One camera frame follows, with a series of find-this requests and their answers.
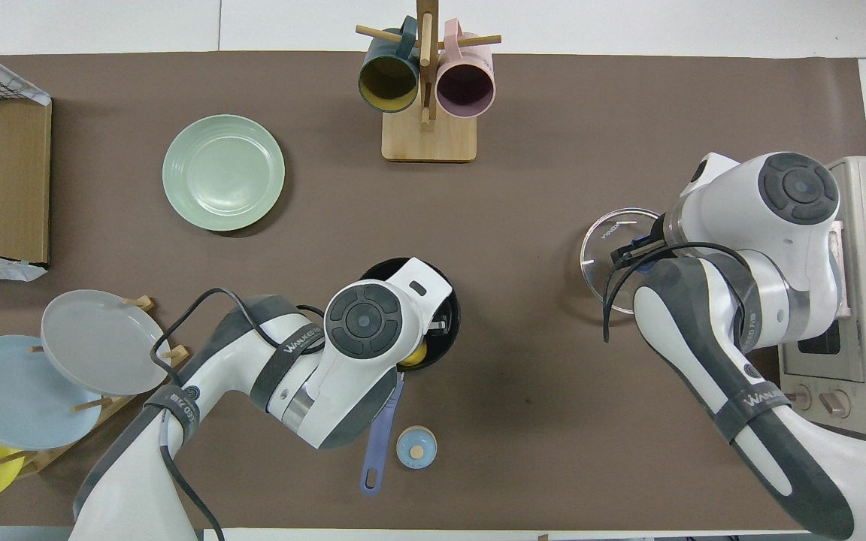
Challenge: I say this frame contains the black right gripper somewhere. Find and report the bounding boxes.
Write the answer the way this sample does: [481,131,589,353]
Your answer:
[612,218,673,270]

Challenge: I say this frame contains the glass lid with blue knob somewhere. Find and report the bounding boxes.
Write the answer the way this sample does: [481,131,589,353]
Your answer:
[580,208,663,305]

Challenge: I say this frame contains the green plate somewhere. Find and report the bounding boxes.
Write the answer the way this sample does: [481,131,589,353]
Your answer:
[162,114,286,232]

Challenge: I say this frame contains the grey plate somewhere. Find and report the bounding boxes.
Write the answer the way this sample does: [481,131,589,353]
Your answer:
[41,289,172,397]

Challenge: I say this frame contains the wooden plate rack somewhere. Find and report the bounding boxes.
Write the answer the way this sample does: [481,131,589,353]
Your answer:
[0,295,190,478]

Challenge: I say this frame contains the light blue plate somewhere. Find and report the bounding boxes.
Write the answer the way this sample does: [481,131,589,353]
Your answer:
[0,335,103,450]

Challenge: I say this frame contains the brown table mat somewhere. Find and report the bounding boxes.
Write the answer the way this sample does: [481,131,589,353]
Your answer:
[0,51,866,530]

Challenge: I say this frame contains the pink mug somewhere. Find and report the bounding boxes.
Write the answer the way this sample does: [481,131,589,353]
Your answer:
[435,19,495,119]

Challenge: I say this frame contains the wooden mug tree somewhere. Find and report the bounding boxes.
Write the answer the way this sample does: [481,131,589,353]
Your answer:
[356,0,502,163]

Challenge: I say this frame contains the dark teal mug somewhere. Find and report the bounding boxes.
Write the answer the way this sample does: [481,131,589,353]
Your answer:
[358,17,420,113]

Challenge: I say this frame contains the dark pot with blue handle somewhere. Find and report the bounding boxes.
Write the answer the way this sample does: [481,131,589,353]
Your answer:
[358,258,462,497]

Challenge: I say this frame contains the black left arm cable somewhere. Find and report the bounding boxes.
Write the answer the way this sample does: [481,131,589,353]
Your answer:
[150,288,329,541]

